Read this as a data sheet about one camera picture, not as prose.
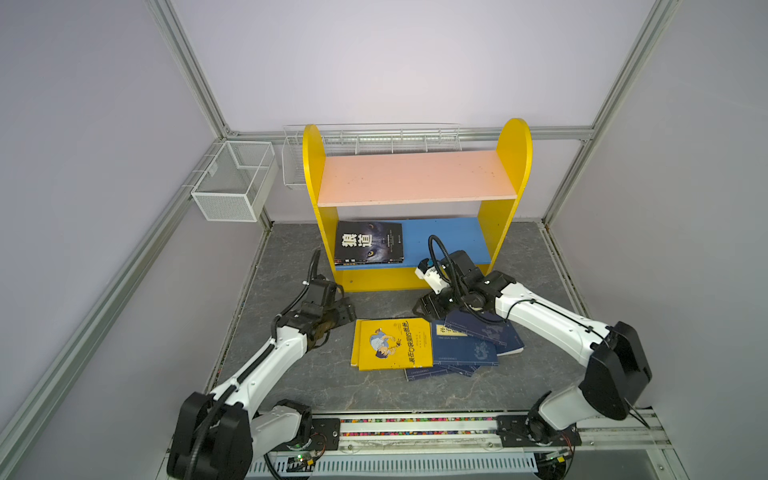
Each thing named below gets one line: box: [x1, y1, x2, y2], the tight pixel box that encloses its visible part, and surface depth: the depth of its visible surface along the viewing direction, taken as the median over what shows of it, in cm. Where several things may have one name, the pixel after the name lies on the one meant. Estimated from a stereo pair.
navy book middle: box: [432, 322, 499, 366], surface depth 86 cm
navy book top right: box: [444, 310, 525, 356], surface depth 87 cm
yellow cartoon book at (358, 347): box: [351, 319, 365, 372], surface depth 88 cm
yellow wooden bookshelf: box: [302, 118, 533, 293], surface depth 78 cm
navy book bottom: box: [404, 364, 480, 382], surface depth 84 cm
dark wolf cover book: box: [334, 221, 405, 266], surface depth 93 cm
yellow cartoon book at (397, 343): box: [358, 317, 433, 371], surface depth 86 cm
